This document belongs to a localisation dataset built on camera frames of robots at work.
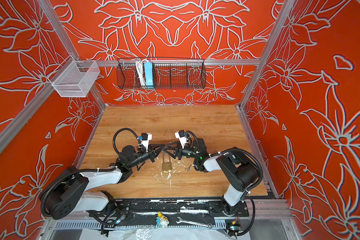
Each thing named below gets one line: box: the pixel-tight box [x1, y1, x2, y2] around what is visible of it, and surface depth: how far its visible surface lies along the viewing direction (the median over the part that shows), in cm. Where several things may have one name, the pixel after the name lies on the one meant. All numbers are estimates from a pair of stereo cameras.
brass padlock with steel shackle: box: [162, 152, 172, 171], surface depth 89 cm
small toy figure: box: [156, 211, 170, 229], surface depth 69 cm
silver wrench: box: [175, 216, 213, 229], surface depth 71 cm
